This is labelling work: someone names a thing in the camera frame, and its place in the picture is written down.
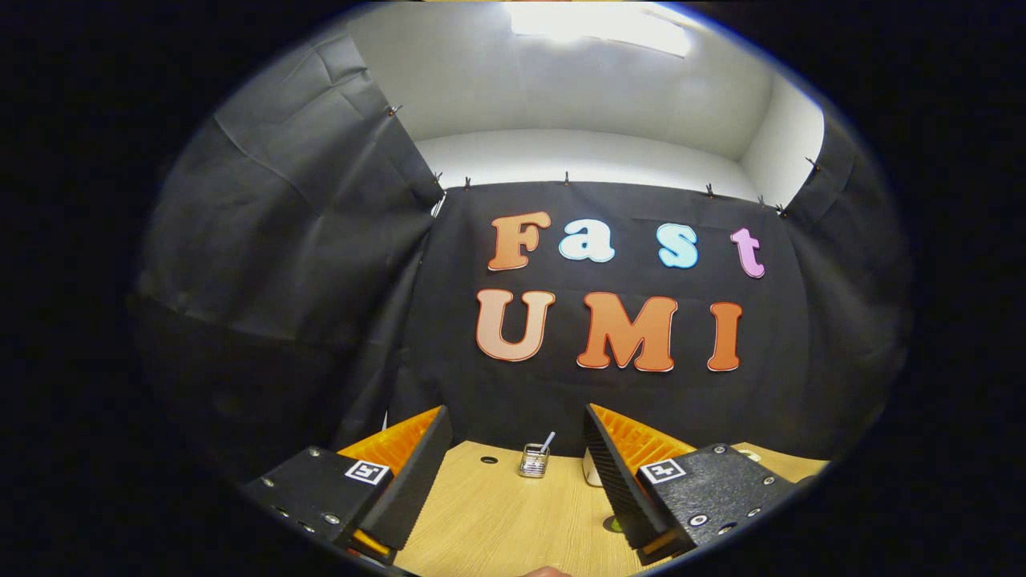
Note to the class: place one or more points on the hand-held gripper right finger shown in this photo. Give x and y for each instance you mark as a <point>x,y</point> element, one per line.
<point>613,481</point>

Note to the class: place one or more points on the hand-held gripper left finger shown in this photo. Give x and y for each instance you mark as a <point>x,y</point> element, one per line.
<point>418,481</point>

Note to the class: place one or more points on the clear juice bottle white label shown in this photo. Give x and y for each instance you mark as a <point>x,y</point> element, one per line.
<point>613,526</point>

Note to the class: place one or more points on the cream toaster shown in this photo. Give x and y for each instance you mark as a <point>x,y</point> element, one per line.
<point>591,474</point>

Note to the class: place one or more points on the white straw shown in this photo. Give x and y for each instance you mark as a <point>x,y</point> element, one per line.
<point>547,441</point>

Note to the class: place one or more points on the small glass jar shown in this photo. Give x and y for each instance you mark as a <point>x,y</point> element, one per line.
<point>533,463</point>

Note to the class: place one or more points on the wooden table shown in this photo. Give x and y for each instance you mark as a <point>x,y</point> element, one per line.
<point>497,521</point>

